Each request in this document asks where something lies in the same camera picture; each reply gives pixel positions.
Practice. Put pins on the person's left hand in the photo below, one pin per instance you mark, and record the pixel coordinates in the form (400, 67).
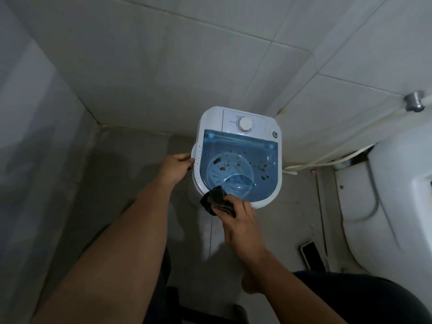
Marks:
(175, 170)

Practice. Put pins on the person's right hand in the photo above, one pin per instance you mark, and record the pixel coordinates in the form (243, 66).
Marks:
(244, 229)

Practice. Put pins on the dark striped cleaning cloth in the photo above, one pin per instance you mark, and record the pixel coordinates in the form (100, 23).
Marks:
(214, 200)

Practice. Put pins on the small white blue washing machine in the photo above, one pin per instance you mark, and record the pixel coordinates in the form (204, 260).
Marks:
(236, 158)

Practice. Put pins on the person's left forearm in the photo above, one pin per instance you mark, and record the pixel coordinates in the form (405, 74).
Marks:
(111, 259)

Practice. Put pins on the person's right forearm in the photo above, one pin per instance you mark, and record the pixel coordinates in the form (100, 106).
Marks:
(290, 293)

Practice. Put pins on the smartphone with white edge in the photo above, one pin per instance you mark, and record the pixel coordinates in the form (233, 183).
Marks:
(312, 256)

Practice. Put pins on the white toilet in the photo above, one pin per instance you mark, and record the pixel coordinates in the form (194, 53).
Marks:
(388, 219)

